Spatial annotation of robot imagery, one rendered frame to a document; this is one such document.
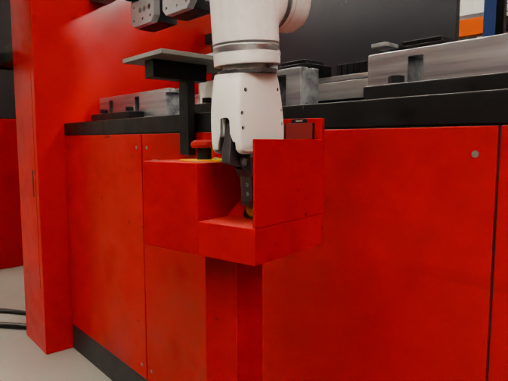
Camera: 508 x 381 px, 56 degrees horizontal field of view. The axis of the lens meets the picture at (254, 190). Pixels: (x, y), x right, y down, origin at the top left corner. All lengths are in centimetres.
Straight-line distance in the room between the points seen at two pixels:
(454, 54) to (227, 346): 58
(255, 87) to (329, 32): 117
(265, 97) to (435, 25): 97
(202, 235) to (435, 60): 50
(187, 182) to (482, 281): 42
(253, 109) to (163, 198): 18
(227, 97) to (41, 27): 144
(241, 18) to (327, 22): 118
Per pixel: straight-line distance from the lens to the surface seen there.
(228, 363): 72
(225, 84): 59
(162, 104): 153
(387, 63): 94
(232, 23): 59
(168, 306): 136
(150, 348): 150
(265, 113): 61
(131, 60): 117
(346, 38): 170
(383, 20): 162
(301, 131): 70
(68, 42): 199
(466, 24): 268
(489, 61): 85
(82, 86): 198
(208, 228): 61
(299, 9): 67
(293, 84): 109
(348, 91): 132
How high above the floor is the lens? 81
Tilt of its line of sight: 6 degrees down
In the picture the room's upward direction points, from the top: straight up
